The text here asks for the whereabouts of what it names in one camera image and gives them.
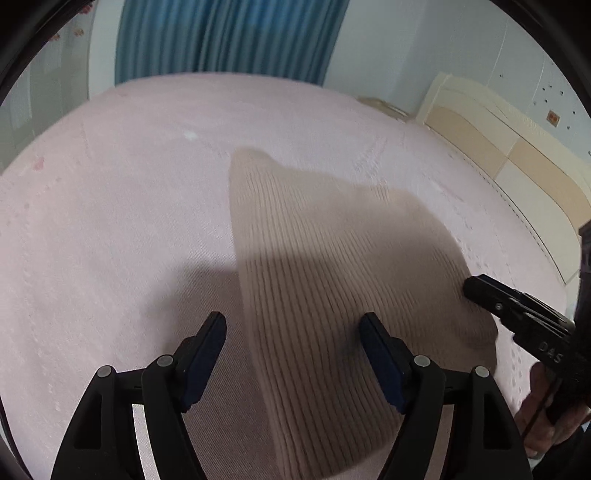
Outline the beige ribbed knit sweater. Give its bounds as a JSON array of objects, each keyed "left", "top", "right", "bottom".
[{"left": 229, "top": 149, "right": 498, "bottom": 479}]

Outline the person right hand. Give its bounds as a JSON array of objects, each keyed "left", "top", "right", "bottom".
[{"left": 514, "top": 362, "right": 590, "bottom": 459}]

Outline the pink bed sheet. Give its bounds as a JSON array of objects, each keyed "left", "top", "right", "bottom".
[{"left": 1, "top": 74, "right": 567, "bottom": 479}]

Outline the cream and tan headboard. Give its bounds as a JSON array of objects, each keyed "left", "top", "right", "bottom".
[{"left": 416, "top": 72, "right": 590, "bottom": 284}]

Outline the tan pillow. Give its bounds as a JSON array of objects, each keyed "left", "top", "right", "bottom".
[{"left": 356, "top": 97, "right": 414, "bottom": 122}]

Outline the white wardrobe with stickers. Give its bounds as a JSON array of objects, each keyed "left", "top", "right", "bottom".
[{"left": 1, "top": 2, "right": 96, "bottom": 169}]

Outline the blue curtain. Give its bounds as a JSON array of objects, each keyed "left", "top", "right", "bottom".
[{"left": 115, "top": 0, "right": 349, "bottom": 85}]

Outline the black cable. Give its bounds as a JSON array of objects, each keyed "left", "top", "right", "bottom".
[{"left": 519, "top": 373, "right": 563, "bottom": 439}]

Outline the wall socket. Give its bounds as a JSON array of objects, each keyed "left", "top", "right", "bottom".
[{"left": 546, "top": 110, "right": 560, "bottom": 127}]

